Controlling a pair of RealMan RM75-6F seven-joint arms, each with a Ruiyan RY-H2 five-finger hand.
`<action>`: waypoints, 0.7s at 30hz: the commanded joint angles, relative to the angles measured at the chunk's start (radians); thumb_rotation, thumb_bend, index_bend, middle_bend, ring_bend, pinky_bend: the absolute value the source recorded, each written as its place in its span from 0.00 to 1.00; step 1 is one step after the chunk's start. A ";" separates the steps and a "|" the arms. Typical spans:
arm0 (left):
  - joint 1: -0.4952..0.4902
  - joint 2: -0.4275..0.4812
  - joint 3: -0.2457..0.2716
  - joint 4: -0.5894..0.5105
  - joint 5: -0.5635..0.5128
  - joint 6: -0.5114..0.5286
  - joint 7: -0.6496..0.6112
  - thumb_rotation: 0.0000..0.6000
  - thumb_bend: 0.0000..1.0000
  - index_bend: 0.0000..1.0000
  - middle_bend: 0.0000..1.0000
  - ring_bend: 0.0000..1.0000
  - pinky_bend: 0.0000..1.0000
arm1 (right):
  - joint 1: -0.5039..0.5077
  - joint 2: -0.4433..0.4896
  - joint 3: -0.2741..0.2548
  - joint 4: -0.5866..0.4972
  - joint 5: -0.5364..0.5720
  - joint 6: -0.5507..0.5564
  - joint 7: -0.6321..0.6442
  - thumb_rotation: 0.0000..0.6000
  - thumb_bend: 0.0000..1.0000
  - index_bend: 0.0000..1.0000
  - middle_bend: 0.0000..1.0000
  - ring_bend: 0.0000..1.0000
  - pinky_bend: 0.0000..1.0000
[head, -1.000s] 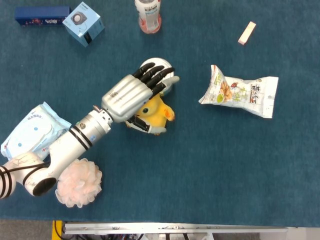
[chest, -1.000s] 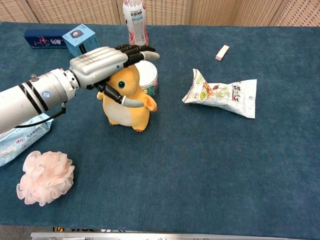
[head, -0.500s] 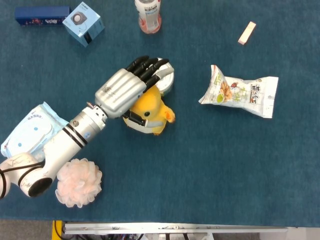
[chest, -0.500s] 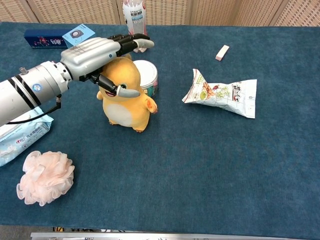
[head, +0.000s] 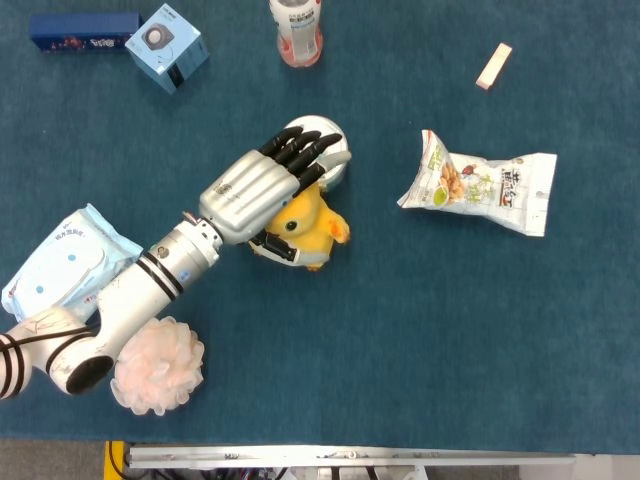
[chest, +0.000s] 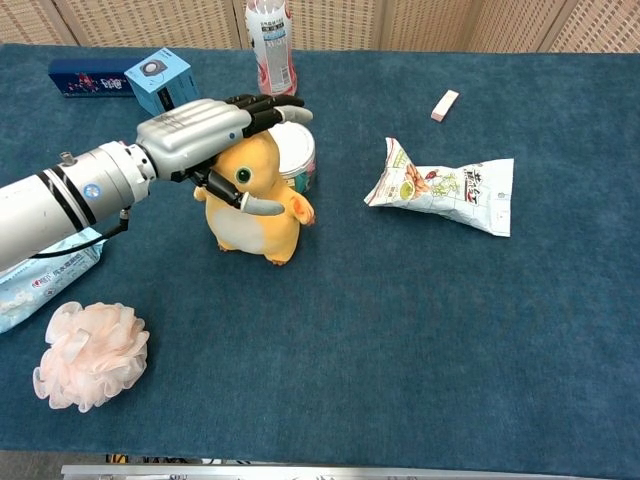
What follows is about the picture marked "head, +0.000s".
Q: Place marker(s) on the yellow plush dinosaur toy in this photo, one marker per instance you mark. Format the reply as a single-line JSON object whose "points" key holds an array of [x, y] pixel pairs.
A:
{"points": [[312, 225]]}

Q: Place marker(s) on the pink white eraser block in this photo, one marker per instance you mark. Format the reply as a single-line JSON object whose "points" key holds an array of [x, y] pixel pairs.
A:
{"points": [[494, 66]]}

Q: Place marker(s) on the dark blue long box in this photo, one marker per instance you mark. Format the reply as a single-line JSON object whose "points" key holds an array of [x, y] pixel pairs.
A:
{"points": [[82, 32]]}

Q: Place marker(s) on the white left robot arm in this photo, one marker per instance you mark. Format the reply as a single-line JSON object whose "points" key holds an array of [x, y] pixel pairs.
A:
{"points": [[115, 305]]}

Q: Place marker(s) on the pink drink plastic bottle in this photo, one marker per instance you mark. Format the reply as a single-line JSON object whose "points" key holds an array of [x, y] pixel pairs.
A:
{"points": [[300, 35]]}

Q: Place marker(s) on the blue felt table cloth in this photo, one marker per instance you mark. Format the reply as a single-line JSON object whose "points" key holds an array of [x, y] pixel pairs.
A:
{"points": [[400, 310]]}

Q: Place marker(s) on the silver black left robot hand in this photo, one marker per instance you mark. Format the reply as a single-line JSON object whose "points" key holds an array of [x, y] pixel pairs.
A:
{"points": [[255, 192]]}

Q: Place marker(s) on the blue wet wipes pack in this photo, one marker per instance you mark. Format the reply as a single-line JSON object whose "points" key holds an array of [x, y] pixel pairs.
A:
{"points": [[65, 265]]}

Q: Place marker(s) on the pink mesh bath sponge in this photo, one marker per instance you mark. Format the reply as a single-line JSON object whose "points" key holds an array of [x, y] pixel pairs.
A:
{"points": [[160, 367]]}

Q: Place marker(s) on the white snack bag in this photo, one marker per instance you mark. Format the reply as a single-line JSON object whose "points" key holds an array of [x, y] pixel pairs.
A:
{"points": [[480, 187]]}

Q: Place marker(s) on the light blue cube box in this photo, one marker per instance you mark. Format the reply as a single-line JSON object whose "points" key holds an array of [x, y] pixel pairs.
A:
{"points": [[167, 47]]}

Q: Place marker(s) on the aluminium frame rail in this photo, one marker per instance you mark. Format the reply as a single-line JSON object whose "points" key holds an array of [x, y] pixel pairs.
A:
{"points": [[350, 456]]}

